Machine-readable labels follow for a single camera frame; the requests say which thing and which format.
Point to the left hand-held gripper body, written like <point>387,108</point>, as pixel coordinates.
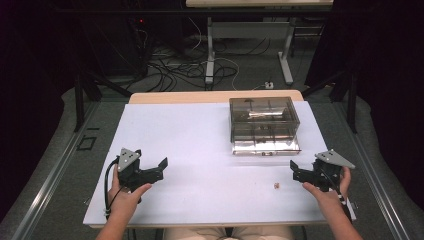
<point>128,165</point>

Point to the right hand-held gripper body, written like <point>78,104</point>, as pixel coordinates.
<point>328,168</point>

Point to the small brown cube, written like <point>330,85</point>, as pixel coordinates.
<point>276,185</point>

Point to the clear plastic drawer box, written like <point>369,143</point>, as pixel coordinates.
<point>263,125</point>

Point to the person's right hand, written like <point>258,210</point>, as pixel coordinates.
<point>328,198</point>

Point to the person's left hand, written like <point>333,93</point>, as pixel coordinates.
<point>125,200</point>

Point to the white table mat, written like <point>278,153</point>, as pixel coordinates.
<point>200,166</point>

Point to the wooden table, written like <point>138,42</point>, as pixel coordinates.
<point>186,96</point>

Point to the black metal stand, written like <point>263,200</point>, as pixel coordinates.
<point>80,96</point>
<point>350,100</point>

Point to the white power strip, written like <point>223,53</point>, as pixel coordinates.
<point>268,85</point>

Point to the person's beige trousers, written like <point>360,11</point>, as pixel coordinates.
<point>230,234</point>

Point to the white desk frame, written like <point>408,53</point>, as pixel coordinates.
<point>211,50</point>

